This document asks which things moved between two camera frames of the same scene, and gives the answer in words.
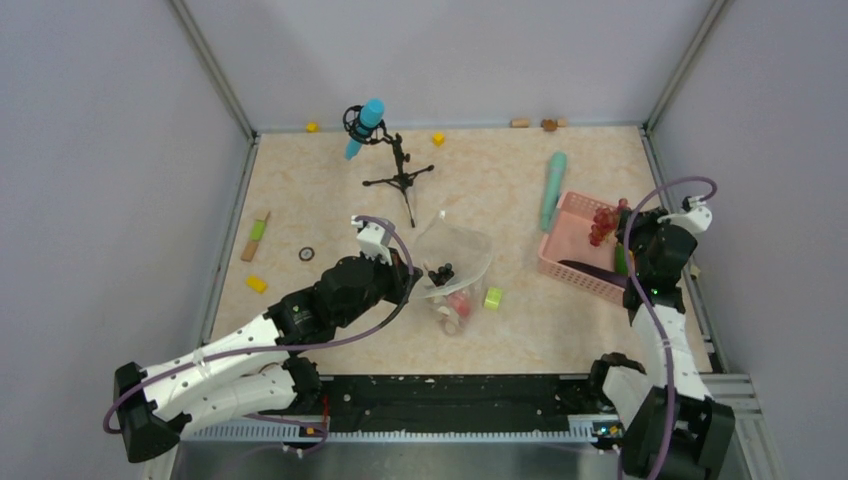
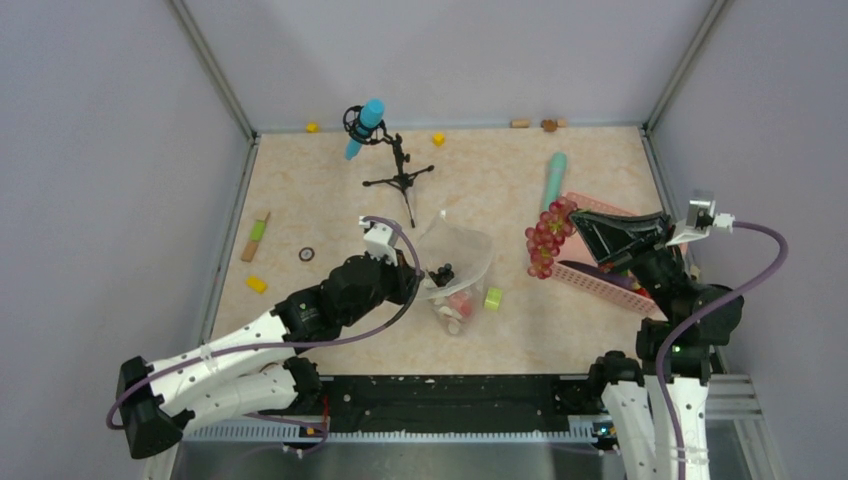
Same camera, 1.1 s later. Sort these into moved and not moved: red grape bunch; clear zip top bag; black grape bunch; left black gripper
Moved: red grape bunch
Not moved: clear zip top bag; black grape bunch; left black gripper
